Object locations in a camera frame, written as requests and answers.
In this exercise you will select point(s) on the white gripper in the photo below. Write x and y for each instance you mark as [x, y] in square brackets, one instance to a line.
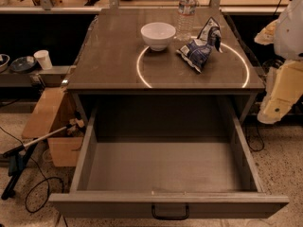
[290, 35]

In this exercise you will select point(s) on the blue chip bag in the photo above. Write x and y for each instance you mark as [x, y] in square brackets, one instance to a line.
[197, 51]

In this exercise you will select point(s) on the grey drawer cabinet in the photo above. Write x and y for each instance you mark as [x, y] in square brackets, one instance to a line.
[116, 59]

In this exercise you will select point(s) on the open grey top drawer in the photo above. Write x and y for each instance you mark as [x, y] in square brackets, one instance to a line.
[174, 150]

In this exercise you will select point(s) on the clear plastic water bottle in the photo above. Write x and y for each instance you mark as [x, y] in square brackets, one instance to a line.
[186, 12]

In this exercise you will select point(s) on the white ceramic bowl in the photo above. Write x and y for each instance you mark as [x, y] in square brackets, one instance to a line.
[157, 36]

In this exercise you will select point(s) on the low grey side shelf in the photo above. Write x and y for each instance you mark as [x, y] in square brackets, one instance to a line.
[49, 78]

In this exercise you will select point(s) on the cardboard box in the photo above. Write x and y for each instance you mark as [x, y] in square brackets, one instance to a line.
[54, 109]

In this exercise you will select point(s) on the white paper cup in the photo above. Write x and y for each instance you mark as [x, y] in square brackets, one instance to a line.
[42, 57]

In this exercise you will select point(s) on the dark bowl on shelf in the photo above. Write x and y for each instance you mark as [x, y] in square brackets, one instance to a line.
[23, 65]

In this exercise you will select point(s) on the grey bowl at edge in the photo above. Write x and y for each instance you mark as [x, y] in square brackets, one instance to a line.
[4, 62]

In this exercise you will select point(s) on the black tripod stand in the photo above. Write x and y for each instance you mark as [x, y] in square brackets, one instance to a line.
[18, 158]

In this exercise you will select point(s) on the black drawer handle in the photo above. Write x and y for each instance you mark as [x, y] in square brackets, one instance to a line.
[170, 212]

